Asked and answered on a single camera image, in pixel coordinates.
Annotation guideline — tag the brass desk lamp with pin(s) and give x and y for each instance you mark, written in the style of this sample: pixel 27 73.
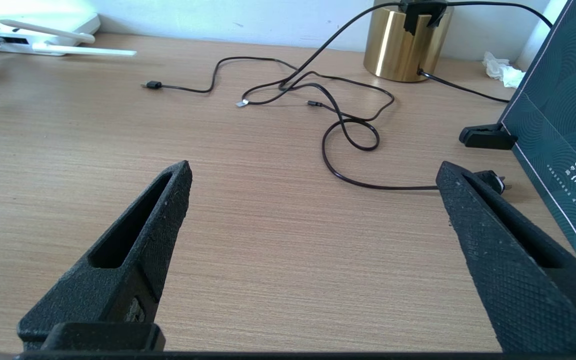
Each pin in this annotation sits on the brass desk lamp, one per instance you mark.
pixel 398 50

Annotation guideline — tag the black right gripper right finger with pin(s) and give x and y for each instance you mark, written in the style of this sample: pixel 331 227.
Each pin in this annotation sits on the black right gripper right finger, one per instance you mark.
pixel 518 280

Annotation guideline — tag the white router with antennas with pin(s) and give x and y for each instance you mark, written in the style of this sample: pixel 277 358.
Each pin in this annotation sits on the white router with antennas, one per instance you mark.
pixel 43 25

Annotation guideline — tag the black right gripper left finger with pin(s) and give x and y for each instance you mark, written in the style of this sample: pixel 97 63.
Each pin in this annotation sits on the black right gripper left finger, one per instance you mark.
pixel 118 290

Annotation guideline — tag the crumpled white tissue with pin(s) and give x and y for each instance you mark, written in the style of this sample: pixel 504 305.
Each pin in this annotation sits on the crumpled white tissue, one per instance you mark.
pixel 503 70

